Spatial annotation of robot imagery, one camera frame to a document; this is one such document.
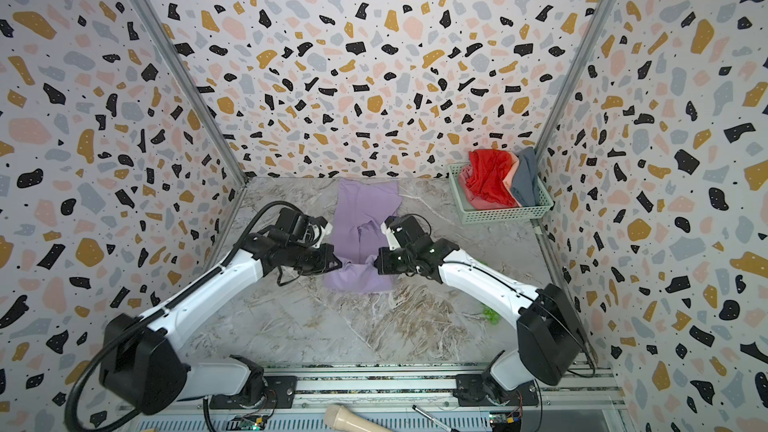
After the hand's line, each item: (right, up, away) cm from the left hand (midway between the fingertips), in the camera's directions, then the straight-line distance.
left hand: (342, 259), depth 79 cm
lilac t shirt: (0, +4, +25) cm, 25 cm away
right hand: (+7, 0, 0) cm, 7 cm away
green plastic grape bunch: (+41, -17, +7) cm, 45 cm away
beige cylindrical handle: (+2, -34, -11) cm, 36 cm away
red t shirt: (+47, +28, +33) cm, 64 cm away
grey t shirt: (+60, +24, +30) cm, 72 cm away
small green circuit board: (-20, -38, -8) cm, 44 cm away
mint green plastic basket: (+40, +11, +25) cm, 49 cm away
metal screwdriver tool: (+23, -36, -8) cm, 44 cm away
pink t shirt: (+45, +15, +34) cm, 58 cm away
